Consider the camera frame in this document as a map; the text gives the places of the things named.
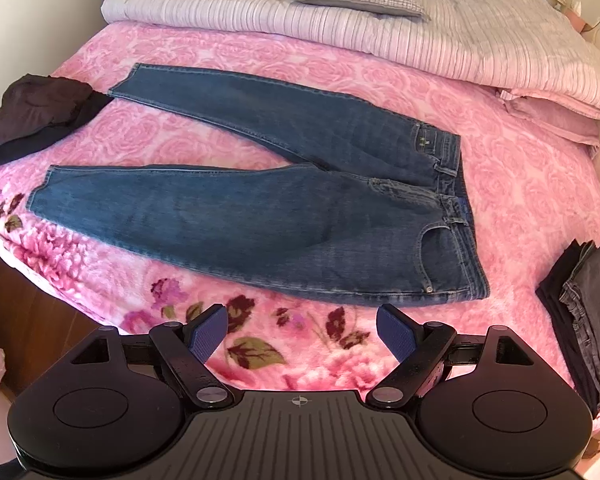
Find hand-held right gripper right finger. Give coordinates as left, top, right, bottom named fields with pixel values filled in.
left=366, top=303, right=543, bottom=407

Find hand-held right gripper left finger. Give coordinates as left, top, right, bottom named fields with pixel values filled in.
left=67, top=304, right=233, bottom=407

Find blue jeans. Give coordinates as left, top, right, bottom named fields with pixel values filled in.
left=26, top=62, right=491, bottom=310

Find black folded pants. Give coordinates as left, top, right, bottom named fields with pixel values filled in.
left=536, top=239, right=599, bottom=377

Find pink floral blanket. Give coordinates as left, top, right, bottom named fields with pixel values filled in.
left=0, top=20, right=600, bottom=436

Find dark grey folded jeans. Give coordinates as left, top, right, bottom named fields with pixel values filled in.
left=560, top=239, right=600, bottom=412

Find black garment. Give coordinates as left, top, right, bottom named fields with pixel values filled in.
left=0, top=91, right=114, bottom=170

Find pink pillow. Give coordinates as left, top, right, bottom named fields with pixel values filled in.
left=497, top=87, right=600, bottom=147

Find dark brown garment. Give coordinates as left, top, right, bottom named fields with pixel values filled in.
left=0, top=74, right=95, bottom=144

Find striped pale pink quilt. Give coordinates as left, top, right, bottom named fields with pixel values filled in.
left=101, top=0, right=600, bottom=122

